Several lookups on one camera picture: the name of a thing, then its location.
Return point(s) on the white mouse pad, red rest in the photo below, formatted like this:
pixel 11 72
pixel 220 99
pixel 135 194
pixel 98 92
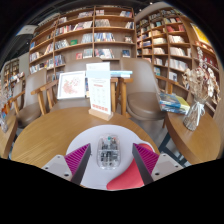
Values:
pixel 86 140

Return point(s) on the transparent computer mouse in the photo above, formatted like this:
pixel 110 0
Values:
pixel 108 151

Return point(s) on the white hanging ceiling panel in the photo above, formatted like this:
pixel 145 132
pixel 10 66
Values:
pixel 26 30

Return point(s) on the light blue book stack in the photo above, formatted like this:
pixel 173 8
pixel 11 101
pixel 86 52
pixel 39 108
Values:
pixel 121 74

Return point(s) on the small wooden bookshelf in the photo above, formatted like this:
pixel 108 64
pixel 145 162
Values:
pixel 10 68

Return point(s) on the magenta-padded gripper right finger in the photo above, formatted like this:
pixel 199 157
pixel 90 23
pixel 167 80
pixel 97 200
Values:
pixel 165 164

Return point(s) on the stack of colourful books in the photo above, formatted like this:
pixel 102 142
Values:
pixel 171 101

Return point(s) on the glass vase with dried flowers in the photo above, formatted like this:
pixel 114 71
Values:
pixel 193 116
pixel 4 125

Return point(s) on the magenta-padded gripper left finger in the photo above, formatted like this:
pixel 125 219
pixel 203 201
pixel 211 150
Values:
pixel 58 165

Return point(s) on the white framed picture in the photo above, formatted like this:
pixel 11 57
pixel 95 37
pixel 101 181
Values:
pixel 71 85

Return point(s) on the beige armchair with wooden arms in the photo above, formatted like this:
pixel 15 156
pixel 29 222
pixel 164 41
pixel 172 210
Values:
pixel 33 90
pixel 140 80
pixel 80 65

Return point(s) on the white sign on wooden stand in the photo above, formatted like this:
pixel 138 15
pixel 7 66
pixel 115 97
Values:
pixel 100 93

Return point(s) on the curved wooden bookshelf with books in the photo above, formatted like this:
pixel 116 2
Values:
pixel 166 43

